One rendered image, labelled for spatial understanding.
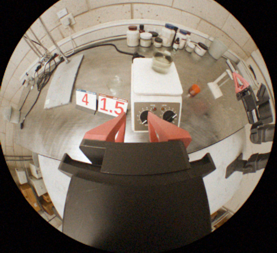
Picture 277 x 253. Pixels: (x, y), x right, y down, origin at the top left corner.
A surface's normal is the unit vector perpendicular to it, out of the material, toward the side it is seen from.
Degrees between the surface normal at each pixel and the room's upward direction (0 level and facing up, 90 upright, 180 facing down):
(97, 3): 90
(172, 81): 0
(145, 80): 0
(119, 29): 90
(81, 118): 0
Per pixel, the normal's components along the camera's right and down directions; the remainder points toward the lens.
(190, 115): 0.00, -0.25
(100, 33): 0.11, 0.96
